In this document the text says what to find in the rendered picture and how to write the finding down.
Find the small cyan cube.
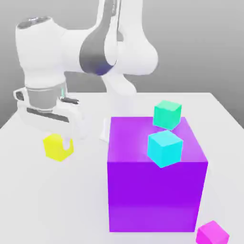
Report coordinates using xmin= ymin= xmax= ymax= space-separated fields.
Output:
xmin=147 ymin=130 xmax=184 ymax=169

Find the small magenta cube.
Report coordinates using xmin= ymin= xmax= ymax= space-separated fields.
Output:
xmin=195 ymin=220 xmax=230 ymax=244

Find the large purple box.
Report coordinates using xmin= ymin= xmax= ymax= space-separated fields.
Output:
xmin=107 ymin=116 xmax=209 ymax=233

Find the small green cube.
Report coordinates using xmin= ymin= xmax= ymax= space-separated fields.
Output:
xmin=152 ymin=100 xmax=183 ymax=131

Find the small yellow cube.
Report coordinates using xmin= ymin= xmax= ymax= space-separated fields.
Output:
xmin=43 ymin=133 xmax=74 ymax=163

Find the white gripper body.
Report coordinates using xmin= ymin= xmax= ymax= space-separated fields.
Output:
xmin=17 ymin=102 xmax=86 ymax=141

